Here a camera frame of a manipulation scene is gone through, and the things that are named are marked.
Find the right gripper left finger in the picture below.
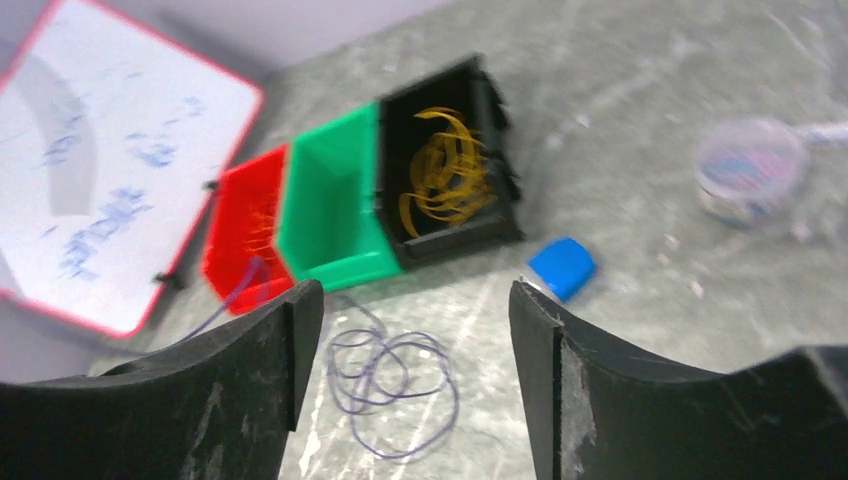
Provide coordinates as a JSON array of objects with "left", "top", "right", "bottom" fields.
[{"left": 1, "top": 280, "right": 324, "bottom": 479}]

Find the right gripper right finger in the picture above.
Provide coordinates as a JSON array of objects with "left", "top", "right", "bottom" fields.
[{"left": 509, "top": 281, "right": 847, "bottom": 479}]

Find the purple cable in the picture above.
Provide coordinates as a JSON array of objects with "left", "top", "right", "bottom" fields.
[
  {"left": 324, "top": 294, "right": 462, "bottom": 462},
  {"left": 175, "top": 256, "right": 266, "bottom": 344}
]

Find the blue eraser block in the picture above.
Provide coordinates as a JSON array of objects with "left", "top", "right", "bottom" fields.
[{"left": 522, "top": 237, "right": 596, "bottom": 303}]

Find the red plastic bin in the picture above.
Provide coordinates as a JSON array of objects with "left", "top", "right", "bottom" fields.
[{"left": 201, "top": 144, "right": 295, "bottom": 316}]

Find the green plastic bin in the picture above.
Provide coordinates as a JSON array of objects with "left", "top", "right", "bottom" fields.
[{"left": 276, "top": 103, "right": 402, "bottom": 291}]

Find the clear plastic cup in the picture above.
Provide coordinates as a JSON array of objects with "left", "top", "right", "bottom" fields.
[{"left": 694, "top": 117, "right": 847, "bottom": 228}]

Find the pink framed whiteboard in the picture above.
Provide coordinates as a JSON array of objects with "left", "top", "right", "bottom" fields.
[{"left": 1, "top": 1, "right": 264, "bottom": 337}]

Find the black plastic bin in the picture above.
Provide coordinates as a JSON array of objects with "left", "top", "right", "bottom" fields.
[{"left": 375, "top": 53, "right": 523, "bottom": 270}]

